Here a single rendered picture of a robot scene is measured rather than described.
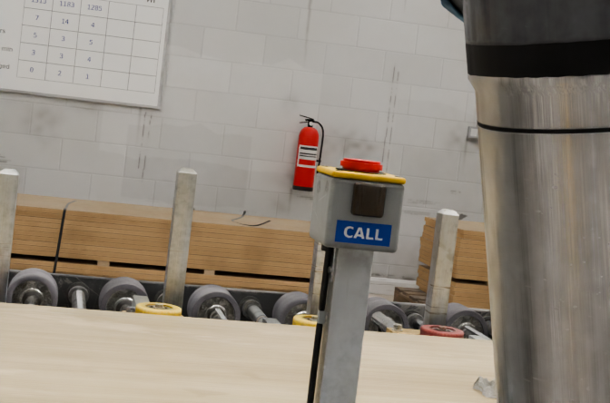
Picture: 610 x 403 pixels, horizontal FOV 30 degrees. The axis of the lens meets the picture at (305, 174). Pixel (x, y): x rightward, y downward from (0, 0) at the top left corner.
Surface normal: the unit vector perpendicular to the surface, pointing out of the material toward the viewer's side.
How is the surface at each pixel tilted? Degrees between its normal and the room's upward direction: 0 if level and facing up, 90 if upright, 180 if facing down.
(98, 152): 90
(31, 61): 90
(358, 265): 90
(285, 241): 90
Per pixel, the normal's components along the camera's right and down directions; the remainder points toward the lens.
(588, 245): -0.40, 0.18
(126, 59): 0.21, 0.07
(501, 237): -0.93, 0.15
